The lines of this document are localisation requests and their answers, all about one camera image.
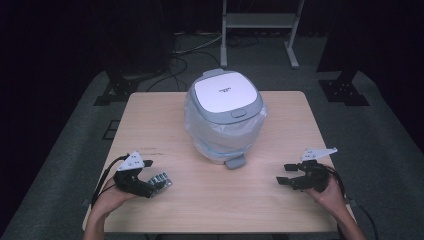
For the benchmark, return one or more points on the black square floor hatch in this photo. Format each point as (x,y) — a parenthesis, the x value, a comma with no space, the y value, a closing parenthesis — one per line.
(111,134)

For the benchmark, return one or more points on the black curtain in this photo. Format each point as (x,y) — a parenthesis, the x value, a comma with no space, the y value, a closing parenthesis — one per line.
(66,33)
(383,40)

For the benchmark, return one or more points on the white metal stand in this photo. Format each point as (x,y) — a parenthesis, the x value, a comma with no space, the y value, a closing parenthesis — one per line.
(260,20)

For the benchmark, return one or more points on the person's right hand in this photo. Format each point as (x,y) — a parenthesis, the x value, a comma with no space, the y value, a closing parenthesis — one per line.
(330,196)

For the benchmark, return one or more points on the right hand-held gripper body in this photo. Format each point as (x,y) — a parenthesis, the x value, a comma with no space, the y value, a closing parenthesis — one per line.
(313,175)

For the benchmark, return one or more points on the translucent white plastic bag liner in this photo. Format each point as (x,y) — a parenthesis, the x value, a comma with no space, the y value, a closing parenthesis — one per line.
(220,136)

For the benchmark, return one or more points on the black stand base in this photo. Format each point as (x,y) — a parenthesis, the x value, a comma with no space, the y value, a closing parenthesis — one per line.
(116,90)
(343,91)

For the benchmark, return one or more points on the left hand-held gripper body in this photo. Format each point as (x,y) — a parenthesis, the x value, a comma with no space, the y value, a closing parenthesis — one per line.
(131,163)

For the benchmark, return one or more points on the person's left hand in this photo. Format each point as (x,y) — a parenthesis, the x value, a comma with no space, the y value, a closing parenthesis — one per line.
(111,198)

